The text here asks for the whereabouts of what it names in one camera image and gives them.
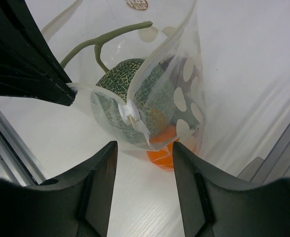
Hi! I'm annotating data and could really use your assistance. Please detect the aluminium table edge rail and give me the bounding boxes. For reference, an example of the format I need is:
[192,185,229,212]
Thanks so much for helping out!
[0,110,47,186]

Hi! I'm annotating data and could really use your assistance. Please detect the orange fruit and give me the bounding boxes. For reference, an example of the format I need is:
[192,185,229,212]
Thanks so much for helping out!
[146,124,200,171]

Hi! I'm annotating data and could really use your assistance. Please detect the dark red passion fruit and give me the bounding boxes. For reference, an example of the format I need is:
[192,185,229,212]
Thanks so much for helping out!
[159,56,199,100]

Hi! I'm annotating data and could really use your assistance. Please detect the clear plastic bin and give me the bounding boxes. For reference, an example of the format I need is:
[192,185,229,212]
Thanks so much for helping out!
[238,123,290,185]

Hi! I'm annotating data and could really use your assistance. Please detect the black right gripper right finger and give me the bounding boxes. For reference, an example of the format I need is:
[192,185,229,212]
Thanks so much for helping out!
[173,142,290,237]

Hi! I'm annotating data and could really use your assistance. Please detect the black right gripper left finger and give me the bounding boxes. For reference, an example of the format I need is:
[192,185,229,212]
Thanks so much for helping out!
[0,141,118,237]

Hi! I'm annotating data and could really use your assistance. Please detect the green netted melon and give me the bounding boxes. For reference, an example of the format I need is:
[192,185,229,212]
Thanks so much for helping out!
[60,21,174,135]

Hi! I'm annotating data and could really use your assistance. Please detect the clear zip top bag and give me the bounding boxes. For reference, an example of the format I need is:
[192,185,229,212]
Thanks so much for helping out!
[41,0,205,151]

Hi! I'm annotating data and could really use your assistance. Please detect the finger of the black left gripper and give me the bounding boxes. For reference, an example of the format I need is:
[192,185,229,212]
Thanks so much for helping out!
[0,0,76,106]

